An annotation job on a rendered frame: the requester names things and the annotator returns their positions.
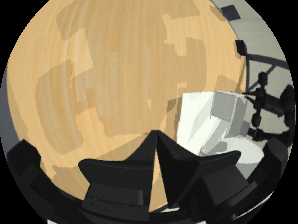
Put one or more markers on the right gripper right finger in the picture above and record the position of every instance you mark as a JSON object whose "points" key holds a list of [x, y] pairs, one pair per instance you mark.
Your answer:
{"points": [[180, 168]]}

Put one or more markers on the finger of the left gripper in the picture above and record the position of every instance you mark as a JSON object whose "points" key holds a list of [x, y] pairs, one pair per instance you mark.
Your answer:
{"points": [[257, 92], [254, 101]]}

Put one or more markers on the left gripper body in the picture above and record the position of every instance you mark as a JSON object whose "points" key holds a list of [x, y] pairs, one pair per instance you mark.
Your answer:
{"points": [[270, 104]]}

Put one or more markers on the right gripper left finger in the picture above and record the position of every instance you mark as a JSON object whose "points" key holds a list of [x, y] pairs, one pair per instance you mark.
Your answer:
{"points": [[135, 172]]}

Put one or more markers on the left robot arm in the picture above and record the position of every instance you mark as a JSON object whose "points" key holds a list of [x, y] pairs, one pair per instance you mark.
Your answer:
{"points": [[285, 103]]}

